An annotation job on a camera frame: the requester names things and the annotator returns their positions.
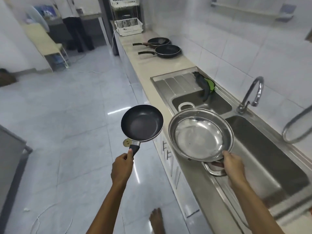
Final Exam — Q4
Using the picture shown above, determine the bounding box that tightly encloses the chrome curved spray hose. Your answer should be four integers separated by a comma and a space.
282, 108, 312, 144

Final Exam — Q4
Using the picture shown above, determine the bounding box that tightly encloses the small black frying pan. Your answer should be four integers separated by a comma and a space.
121, 105, 164, 157

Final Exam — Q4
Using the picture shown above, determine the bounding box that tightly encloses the stainless steel two-handled pan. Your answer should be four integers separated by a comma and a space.
168, 102, 234, 177

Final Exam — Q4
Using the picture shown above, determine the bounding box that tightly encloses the dark grey dishcloth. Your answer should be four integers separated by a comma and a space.
193, 72, 212, 102

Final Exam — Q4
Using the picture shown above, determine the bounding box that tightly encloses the white cable on floor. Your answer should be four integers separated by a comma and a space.
23, 201, 73, 234

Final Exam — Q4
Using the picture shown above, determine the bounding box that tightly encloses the person's right hand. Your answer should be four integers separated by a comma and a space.
222, 151, 248, 185

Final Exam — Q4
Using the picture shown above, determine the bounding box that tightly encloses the person's left forearm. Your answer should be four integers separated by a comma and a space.
86, 179, 128, 234

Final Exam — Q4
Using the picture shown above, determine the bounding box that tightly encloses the white wire dish basket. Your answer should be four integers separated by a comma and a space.
109, 0, 140, 7

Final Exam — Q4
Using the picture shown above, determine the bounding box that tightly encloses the white wire dish rack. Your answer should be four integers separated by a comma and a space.
114, 18, 144, 37

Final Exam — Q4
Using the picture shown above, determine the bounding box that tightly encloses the chrome gooseneck faucet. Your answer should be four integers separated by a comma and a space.
236, 76, 265, 114

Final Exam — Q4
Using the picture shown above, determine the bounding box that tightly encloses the stainless steel double sink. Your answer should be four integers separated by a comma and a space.
150, 66, 312, 220

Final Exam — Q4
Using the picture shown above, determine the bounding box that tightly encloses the grey metal cabinet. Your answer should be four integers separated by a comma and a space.
0, 124, 33, 229

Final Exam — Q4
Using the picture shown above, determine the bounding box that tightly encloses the white folding chair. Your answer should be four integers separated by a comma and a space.
22, 23, 69, 72

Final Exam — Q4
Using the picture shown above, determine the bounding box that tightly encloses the black pan with brown handle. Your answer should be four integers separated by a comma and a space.
133, 37, 171, 48

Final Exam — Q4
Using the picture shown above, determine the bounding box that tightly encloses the metal wall shelf rail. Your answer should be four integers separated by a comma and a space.
211, 0, 296, 22

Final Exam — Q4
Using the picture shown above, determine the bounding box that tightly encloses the white cabinet with metal handles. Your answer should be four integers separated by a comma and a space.
152, 133, 210, 234

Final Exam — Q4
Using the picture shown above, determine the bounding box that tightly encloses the person's foot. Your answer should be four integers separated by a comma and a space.
149, 208, 163, 234

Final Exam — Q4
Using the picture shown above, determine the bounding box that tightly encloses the person's right forearm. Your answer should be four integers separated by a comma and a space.
229, 176, 292, 234

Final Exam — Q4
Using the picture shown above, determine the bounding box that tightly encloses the green scouring sponge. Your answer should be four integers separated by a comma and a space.
205, 78, 217, 93

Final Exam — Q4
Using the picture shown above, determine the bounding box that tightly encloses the person's left hand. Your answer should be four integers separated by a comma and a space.
111, 149, 134, 185

